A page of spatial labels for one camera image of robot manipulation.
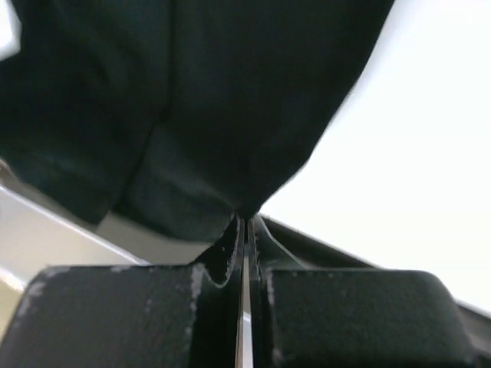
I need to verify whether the black t shirt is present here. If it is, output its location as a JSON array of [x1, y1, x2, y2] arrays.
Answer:
[[1, 0, 393, 242]]

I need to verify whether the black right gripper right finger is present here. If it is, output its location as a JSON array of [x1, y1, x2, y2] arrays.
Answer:
[[248, 217, 490, 367]]

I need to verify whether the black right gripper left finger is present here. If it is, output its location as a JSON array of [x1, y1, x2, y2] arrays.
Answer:
[[1, 219, 244, 368]]

